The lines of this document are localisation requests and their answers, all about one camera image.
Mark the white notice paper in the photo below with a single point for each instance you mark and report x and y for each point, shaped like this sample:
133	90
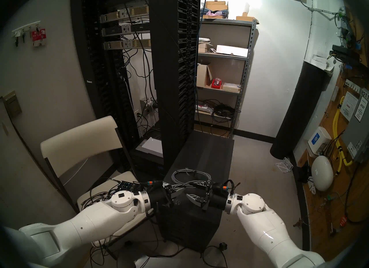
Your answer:
348	105

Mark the black modem box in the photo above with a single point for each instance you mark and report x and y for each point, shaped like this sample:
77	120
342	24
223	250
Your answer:
344	52

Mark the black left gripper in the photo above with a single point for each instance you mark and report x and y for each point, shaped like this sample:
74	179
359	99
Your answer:
160	199

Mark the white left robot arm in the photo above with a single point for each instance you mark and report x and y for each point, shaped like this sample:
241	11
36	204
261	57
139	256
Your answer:
86	224

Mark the white oval router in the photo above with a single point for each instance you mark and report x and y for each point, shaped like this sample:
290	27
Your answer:
322	173

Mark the beige rack server unit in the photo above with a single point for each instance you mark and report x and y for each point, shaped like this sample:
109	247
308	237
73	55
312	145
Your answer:
124	13
126	44

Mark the grey metal electrical box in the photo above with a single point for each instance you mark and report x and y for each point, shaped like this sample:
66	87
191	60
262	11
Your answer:
357	137

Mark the grey metal shelving unit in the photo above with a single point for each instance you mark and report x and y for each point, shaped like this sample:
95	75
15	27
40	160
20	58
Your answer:
227	23

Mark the white flat box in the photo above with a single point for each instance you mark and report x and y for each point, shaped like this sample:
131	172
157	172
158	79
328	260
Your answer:
232	51

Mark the black power adapter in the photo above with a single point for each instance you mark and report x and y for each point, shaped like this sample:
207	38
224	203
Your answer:
304	175

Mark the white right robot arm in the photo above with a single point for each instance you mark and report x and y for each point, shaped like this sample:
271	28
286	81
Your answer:
274	235

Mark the stack of small white cartons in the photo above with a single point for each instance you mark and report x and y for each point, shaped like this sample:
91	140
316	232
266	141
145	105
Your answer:
320	61

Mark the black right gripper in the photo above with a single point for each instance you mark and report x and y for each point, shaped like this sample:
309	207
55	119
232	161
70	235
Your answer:
220	201

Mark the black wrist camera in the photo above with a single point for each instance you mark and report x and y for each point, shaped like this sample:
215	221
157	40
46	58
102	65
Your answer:
154	183
221	187

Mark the small red box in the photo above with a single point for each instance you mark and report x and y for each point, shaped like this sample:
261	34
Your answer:
216	83

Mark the open cardboard box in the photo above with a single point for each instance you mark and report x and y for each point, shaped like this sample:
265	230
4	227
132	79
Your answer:
202	75

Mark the white box with blue label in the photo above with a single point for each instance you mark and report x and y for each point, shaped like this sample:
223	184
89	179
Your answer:
318	140

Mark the white pink packet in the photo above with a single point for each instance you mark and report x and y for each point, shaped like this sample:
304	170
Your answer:
203	108

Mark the large brown cardboard box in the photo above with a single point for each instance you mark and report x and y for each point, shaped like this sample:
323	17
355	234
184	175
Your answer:
216	6

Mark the red and white tag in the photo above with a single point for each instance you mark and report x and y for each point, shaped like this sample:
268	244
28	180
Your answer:
39	38

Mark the black server rack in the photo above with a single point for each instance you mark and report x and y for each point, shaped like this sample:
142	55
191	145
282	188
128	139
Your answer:
170	68

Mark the black workstation tower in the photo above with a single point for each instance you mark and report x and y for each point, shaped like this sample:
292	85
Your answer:
201	154

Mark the beige wall plate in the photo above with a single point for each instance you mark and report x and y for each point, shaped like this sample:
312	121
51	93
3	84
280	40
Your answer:
12	104

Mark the cream folding chair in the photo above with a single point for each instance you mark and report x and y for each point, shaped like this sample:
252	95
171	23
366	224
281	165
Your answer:
77	140

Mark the small brown cardboard box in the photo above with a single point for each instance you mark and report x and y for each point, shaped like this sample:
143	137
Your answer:
245	18

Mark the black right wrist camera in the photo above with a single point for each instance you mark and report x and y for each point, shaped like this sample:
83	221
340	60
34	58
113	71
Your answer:
221	187

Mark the wall power outlet box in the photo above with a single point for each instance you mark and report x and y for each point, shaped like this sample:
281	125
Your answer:
148	104

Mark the white key rack with keys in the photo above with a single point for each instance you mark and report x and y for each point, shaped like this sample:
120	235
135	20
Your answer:
26	27

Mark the flat tan box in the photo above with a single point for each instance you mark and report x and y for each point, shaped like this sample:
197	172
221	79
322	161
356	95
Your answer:
230	87

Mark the white flat network device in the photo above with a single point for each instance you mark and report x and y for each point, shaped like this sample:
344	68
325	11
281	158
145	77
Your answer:
150	146

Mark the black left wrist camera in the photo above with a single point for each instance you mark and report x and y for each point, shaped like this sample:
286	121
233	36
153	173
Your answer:
154	183

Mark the black Dell rack server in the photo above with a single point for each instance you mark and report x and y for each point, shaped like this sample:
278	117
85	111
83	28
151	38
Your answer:
126	30

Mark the black electronics board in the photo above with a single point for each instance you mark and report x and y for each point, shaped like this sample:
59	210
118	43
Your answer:
129	186

